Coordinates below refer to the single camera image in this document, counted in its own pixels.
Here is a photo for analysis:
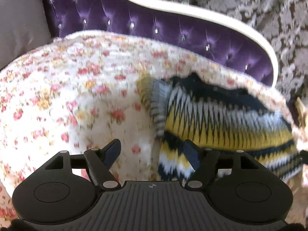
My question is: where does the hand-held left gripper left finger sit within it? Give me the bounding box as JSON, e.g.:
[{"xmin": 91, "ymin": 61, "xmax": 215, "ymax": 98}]
[{"xmin": 44, "ymin": 138, "xmax": 122, "ymax": 189}]

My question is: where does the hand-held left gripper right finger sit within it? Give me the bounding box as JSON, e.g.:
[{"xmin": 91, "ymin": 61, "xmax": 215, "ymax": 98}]
[{"xmin": 184, "ymin": 139, "xmax": 261, "ymax": 189}]

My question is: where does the purple tufted sofa white frame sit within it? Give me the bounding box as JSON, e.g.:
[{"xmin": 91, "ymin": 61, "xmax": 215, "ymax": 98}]
[{"xmin": 41, "ymin": 0, "xmax": 279, "ymax": 87}]

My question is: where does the beige cloth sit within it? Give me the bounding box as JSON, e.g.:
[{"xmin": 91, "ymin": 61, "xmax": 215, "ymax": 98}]
[{"xmin": 294, "ymin": 97, "xmax": 308, "ymax": 128}]

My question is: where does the floral quilted blanket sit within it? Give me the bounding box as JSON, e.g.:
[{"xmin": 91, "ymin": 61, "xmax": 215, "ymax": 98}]
[{"xmin": 0, "ymin": 30, "xmax": 308, "ymax": 222}]

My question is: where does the yellow navy patterned knit sweater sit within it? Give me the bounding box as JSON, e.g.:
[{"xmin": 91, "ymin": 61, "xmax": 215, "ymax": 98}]
[{"xmin": 136, "ymin": 72, "xmax": 304, "ymax": 182}]

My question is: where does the brown damask curtain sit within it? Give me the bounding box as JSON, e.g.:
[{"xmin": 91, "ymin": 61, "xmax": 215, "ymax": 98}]
[{"xmin": 120, "ymin": 0, "xmax": 308, "ymax": 106}]

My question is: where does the grey cushion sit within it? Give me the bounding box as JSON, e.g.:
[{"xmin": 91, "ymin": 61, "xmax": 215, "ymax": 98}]
[{"xmin": 0, "ymin": 0, "xmax": 54, "ymax": 71}]

